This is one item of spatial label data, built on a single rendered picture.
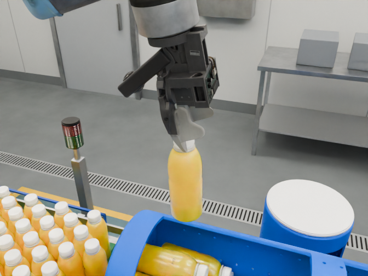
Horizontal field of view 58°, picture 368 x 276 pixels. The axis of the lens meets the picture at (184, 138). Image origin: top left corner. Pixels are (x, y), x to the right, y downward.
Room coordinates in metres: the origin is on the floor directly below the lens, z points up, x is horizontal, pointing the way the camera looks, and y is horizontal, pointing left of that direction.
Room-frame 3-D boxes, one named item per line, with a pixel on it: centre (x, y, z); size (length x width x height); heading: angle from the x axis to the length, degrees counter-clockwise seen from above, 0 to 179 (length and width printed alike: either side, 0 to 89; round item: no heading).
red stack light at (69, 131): (1.04, 0.39, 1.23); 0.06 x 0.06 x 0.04
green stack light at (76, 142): (1.04, 0.39, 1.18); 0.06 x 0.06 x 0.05
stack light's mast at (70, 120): (1.04, 0.39, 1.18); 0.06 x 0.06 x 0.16
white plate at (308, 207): (0.86, -0.42, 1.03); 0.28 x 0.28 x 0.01
